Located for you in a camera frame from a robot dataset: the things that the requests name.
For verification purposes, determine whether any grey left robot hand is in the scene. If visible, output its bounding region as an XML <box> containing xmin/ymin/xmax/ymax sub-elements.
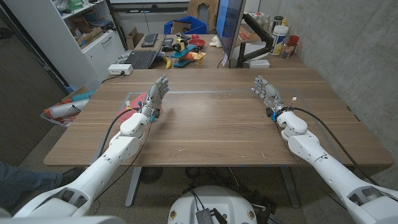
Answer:
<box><xmin>139</xmin><ymin>73</ymin><xmax>170</xmax><ymax>119</ymax></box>

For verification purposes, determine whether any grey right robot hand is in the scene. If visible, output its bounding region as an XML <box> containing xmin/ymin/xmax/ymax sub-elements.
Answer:
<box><xmin>251</xmin><ymin>75</ymin><xmax>289</xmax><ymax>118</ymax></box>

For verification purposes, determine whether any pink plastic container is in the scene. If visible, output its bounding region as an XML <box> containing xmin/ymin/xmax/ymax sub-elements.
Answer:
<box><xmin>118</xmin><ymin>92</ymin><xmax>147</xmax><ymax>123</ymax></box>

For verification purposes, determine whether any black laptop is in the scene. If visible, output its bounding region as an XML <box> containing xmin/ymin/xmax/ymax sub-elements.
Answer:
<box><xmin>124</xmin><ymin>34</ymin><xmax>167</xmax><ymax>70</ymax></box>

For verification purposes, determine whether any clear glass cup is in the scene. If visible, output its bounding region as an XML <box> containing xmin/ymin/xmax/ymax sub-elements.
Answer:
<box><xmin>281</xmin><ymin>42</ymin><xmax>295</xmax><ymax>59</ymax></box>

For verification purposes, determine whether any small white box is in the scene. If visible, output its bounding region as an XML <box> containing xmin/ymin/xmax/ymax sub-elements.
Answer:
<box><xmin>248</xmin><ymin>59</ymin><xmax>271</xmax><ymax>69</ymax></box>

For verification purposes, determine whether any white power strip box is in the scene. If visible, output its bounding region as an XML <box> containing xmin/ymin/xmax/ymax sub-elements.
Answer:
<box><xmin>108</xmin><ymin>63</ymin><xmax>134</xmax><ymax>76</ymax></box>

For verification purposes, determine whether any colourful toy plane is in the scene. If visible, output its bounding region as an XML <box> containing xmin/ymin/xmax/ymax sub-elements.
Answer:
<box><xmin>170</xmin><ymin>32</ymin><xmax>206</xmax><ymax>68</ymax></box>

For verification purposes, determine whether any black keyboard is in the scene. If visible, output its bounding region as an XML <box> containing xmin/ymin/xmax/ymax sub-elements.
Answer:
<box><xmin>141</xmin><ymin>32</ymin><xmax>159</xmax><ymax>48</ymax></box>

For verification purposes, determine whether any white labelled canister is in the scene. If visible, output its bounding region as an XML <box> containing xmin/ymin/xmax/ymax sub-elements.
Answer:
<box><xmin>269</xmin><ymin>24</ymin><xmax>289</xmax><ymax>57</ymax></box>

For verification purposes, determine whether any small open cardboard box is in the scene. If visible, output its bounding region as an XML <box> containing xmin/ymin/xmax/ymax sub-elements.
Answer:
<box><xmin>125</xmin><ymin>27</ymin><xmax>145</xmax><ymax>50</ymax></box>

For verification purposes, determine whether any red bowl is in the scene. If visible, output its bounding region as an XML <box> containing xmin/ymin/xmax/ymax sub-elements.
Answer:
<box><xmin>188</xmin><ymin>38</ymin><xmax>206</xmax><ymax>48</ymax></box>

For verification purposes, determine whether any dark jar with black lid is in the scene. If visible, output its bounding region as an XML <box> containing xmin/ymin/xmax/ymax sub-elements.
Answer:
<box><xmin>272</xmin><ymin>16</ymin><xmax>284</xmax><ymax>32</ymax></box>

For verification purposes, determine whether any teal roll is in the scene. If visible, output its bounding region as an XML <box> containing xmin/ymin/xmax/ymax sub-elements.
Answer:
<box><xmin>70</xmin><ymin>90</ymin><xmax>95</xmax><ymax>102</ymax></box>

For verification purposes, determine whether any white toy figure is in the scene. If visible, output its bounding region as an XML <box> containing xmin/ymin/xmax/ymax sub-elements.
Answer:
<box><xmin>209</xmin><ymin>35</ymin><xmax>223</xmax><ymax>49</ymax></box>

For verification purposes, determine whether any blue plastic bin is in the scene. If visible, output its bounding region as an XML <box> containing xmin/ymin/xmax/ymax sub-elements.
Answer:
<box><xmin>164</xmin><ymin>15</ymin><xmax>208</xmax><ymax>35</ymax></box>

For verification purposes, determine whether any round black fan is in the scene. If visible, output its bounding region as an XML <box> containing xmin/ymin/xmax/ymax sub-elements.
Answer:
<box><xmin>139</xmin><ymin>167</ymin><xmax>164</xmax><ymax>185</ymax></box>

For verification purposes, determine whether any large flat monitor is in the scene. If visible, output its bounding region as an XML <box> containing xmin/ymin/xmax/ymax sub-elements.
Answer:
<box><xmin>215</xmin><ymin>0</ymin><xmax>246</xmax><ymax>60</ymax></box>

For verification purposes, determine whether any cardboard box in shelf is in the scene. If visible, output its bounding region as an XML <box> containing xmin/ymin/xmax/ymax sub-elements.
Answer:
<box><xmin>76</xmin><ymin>27</ymin><xmax>104</xmax><ymax>47</ymax></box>

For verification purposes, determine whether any floor crate with clutter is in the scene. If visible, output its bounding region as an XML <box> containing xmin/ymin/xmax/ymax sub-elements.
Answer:
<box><xmin>40</xmin><ymin>86</ymin><xmax>96</xmax><ymax>128</ymax></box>

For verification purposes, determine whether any white bubble wrap roll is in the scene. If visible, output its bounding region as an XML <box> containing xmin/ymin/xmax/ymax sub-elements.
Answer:
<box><xmin>45</xmin><ymin>98</ymin><xmax>90</xmax><ymax>119</ymax></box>

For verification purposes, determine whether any grey table leg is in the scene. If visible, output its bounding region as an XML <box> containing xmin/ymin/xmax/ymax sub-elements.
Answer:
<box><xmin>124</xmin><ymin>167</ymin><xmax>142</xmax><ymax>208</ymax></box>
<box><xmin>279</xmin><ymin>166</ymin><xmax>301</xmax><ymax>208</ymax></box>

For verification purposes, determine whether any brown cardboard sheet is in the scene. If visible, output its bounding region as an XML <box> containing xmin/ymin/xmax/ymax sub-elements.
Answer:
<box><xmin>187</xmin><ymin>0</ymin><xmax>220</xmax><ymax>32</ymax></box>

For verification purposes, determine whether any white shelf cabinet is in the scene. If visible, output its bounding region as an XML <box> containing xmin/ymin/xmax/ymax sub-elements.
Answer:
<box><xmin>2</xmin><ymin>0</ymin><xmax>127</xmax><ymax>90</ymax></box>

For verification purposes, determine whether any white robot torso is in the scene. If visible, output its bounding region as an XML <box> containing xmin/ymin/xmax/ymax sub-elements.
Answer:
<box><xmin>167</xmin><ymin>185</ymin><xmax>258</xmax><ymax>224</ymax></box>

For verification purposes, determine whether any person's black shoe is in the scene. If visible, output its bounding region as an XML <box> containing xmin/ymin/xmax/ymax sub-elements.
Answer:
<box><xmin>60</xmin><ymin>167</ymin><xmax>85</xmax><ymax>187</ymax></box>

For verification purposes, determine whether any grey module on torso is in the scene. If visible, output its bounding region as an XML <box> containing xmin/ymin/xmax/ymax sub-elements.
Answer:
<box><xmin>195</xmin><ymin>208</ymin><xmax>215</xmax><ymax>224</ymax></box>

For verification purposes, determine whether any person's leg in jeans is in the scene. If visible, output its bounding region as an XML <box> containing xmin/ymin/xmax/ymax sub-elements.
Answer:
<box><xmin>0</xmin><ymin>161</ymin><xmax>63</xmax><ymax>212</ymax></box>

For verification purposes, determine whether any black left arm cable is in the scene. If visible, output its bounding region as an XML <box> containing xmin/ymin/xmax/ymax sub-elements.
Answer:
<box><xmin>98</xmin><ymin>106</ymin><xmax>141</xmax><ymax>158</ymax></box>

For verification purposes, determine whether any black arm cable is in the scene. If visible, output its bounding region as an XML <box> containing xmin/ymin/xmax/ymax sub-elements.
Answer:
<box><xmin>291</xmin><ymin>106</ymin><xmax>379</xmax><ymax>187</ymax></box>
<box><xmin>98</xmin><ymin>106</ymin><xmax>141</xmax><ymax>158</ymax></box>

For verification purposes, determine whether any black power strip cable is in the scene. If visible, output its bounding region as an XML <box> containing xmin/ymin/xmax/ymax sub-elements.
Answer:
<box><xmin>101</xmin><ymin>73</ymin><xmax>125</xmax><ymax>84</ymax></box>

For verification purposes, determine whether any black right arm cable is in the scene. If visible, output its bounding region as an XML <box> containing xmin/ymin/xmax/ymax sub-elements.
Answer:
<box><xmin>291</xmin><ymin>106</ymin><xmax>379</xmax><ymax>187</ymax></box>

